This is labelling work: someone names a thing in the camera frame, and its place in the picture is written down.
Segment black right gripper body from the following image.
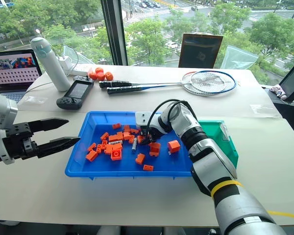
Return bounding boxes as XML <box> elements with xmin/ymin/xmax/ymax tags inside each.
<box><xmin>140</xmin><ymin>125</ymin><xmax>167</xmax><ymax>142</ymax></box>

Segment open laptop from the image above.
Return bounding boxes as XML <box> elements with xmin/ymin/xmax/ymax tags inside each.
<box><xmin>0</xmin><ymin>48</ymin><xmax>43</xmax><ymax>102</ymax></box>

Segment green plastic bin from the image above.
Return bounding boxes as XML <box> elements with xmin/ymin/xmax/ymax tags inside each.
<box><xmin>197</xmin><ymin>119</ymin><xmax>239</xmax><ymax>169</ymax></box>

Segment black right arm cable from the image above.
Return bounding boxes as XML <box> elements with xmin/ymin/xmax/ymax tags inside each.
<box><xmin>146</xmin><ymin>98</ymin><xmax>195</xmax><ymax>138</ymax></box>

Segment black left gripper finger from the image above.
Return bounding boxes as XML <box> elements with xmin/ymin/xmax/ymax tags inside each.
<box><xmin>27</xmin><ymin>117</ymin><xmax>70</xmax><ymax>135</ymax></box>
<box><xmin>36</xmin><ymin>137</ymin><xmax>81</xmax><ymax>159</ymax></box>

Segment clear plastic sheet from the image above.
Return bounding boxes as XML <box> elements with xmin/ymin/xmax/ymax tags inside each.
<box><xmin>63</xmin><ymin>45</ymin><xmax>95</xmax><ymax>65</ymax></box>
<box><xmin>214</xmin><ymin>45</ymin><xmax>259</xmax><ymax>70</ymax></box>

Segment brown framed board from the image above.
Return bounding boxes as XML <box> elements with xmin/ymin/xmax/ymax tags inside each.
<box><xmin>178</xmin><ymin>32</ymin><xmax>224</xmax><ymax>69</ymax></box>

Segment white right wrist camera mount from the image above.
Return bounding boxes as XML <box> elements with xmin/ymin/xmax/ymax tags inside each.
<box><xmin>135</xmin><ymin>111</ymin><xmax>160</xmax><ymax>129</ymax></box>

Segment blue badminton racket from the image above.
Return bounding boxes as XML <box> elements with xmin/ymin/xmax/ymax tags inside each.
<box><xmin>106</xmin><ymin>70</ymin><xmax>238</xmax><ymax>96</ymax></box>

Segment black window frame post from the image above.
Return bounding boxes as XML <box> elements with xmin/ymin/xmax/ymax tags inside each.
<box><xmin>100</xmin><ymin>0</ymin><xmax>128</xmax><ymax>66</ymax></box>

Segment black side stand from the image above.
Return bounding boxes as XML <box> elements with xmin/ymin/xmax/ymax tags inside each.
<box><xmin>261</xmin><ymin>85</ymin><xmax>294</xmax><ymax>149</ymax></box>

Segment white power strip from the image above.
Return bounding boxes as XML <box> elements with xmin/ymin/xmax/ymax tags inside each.
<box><xmin>63</xmin><ymin>62</ymin><xmax>97</xmax><ymax>77</ymax></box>

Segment white badminton racket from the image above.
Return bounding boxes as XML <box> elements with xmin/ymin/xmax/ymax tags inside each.
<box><xmin>98</xmin><ymin>71</ymin><xmax>230</xmax><ymax>97</ymax></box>

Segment white charger plug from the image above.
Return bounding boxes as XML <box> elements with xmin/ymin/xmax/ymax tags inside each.
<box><xmin>56</xmin><ymin>55</ymin><xmax>71</xmax><ymax>72</ymax></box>

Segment black monitor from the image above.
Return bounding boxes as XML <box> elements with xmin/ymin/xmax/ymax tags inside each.
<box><xmin>278</xmin><ymin>54</ymin><xmax>294</xmax><ymax>103</ymax></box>

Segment pink patterned cloth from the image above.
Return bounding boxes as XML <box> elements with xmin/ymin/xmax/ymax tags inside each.
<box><xmin>270</xmin><ymin>84</ymin><xmax>288</xmax><ymax>100</ymax></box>

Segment white water bottle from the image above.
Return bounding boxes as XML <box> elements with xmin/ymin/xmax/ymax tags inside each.
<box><xmin>29</xmin><ymin>36</ymin><xmax>72</xmax><ymax>92</ymax></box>

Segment black handheld game controller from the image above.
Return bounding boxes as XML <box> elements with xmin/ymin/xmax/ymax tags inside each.
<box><xmin>56</xmin><ymin>75</ymin><xmax>95</xmax><ymax>110</ymax></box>

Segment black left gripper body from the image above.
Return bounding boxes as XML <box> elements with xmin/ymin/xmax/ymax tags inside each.
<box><xmin>1</xmin><ymin>122</ymin><xmax>39</xmax><ymax>160</ymax></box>

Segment small clear plastic bag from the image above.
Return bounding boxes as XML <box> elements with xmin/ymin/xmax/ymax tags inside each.
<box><xmin>249</xmin><ymin>103</ymin><xmax>270</xmax><ymax>114</ymax></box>
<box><xmin>23</xmin><ymin>95</ymin><xmax>49</xmax><ymax>104</ymax></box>

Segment blue plastic bin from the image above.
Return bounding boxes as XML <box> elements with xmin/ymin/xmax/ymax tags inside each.
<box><xmin>64</xmin><ymin>111</ymin><xmax>196</xmax><ymax>181</ymax></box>

